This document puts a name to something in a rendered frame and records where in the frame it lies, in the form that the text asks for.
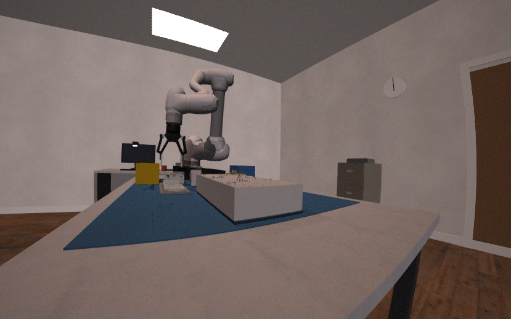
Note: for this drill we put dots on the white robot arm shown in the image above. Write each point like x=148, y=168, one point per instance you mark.
x=202, y=102

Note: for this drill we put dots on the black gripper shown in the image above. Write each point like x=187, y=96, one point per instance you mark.
x=172, y=135

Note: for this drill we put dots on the dark blue bench mat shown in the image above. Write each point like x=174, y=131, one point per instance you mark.
x=142, y=215

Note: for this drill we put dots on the yellow open-top bin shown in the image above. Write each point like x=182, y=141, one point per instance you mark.
x=147, y=173

